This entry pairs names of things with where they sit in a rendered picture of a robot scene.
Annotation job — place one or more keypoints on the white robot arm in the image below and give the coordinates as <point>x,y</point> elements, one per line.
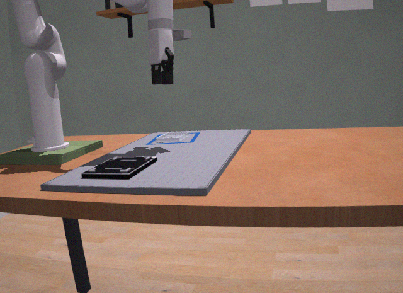
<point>42,67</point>

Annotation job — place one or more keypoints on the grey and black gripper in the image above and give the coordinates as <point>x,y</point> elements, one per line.
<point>160,43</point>

